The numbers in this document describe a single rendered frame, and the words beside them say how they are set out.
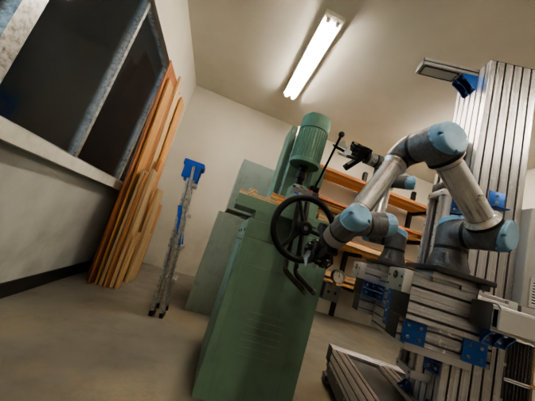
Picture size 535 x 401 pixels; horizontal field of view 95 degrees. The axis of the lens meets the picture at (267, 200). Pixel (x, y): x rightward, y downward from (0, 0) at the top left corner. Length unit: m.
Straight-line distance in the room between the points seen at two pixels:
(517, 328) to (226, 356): 1.07
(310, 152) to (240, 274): 0.74
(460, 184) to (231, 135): 3.32
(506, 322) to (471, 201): 0.41
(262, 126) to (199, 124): 0.97
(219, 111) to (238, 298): 3.29
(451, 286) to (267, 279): 0.74
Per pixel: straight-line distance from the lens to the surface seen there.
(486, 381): 1.60
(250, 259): 1.19
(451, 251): 1.25
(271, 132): 4.09
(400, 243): 1.70
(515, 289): 1.62
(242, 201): 1.19
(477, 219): 1.16
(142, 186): 2.39
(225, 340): 1.26
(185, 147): 3.89
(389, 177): 1.01
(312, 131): 1.46
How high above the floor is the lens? 0.69
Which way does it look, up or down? 10 degrees up
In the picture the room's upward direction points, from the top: 18 degrees clockwise
